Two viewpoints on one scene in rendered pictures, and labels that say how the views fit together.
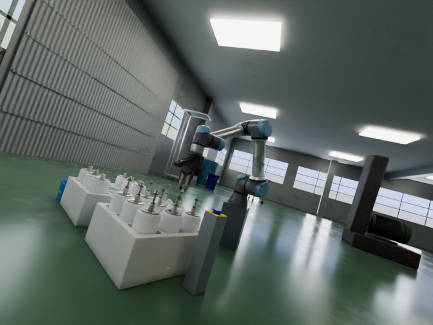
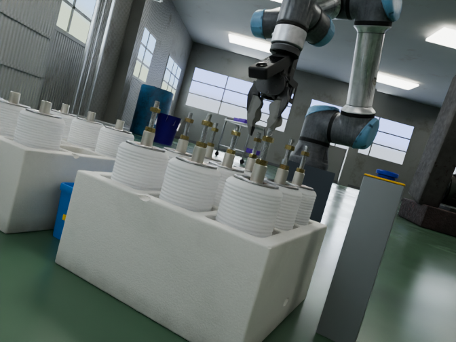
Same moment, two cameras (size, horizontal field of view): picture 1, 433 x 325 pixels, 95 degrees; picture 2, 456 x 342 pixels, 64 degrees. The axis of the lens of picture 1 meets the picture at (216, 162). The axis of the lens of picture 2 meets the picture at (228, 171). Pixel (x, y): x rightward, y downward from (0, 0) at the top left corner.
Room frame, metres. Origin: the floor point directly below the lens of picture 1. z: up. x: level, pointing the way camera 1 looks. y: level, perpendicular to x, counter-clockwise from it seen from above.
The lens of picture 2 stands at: (0.24, 0.39, 0.30)
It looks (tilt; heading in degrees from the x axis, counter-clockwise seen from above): 4 degrees down; 345
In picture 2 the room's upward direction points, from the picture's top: 16 degrees clockwise
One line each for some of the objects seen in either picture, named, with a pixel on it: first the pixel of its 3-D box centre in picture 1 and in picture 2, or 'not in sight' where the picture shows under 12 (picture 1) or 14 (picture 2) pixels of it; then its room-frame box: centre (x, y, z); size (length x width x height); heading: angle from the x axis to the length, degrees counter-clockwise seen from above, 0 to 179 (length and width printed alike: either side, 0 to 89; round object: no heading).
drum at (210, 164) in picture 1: (207, 172); (151, 112); (7.72, 0.22, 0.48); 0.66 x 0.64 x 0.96; 73
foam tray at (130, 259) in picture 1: (148, 236); (205, 241); (0.97, 0.21, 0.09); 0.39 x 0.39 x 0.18; 49
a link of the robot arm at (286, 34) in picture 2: (196, 149); (286, 40); (1.07, 0.12, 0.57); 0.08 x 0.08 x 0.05
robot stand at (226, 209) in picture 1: (231, 223); (296, 202); (1.53, -0.25, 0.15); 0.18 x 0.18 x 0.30; 73
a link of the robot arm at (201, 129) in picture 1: (202, 136); (298, 7); (1.07, 0.12, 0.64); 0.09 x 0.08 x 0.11; 129
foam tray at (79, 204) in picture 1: (106, 201); (41, 171); (1.32, 0.61, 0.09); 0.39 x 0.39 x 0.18; 49
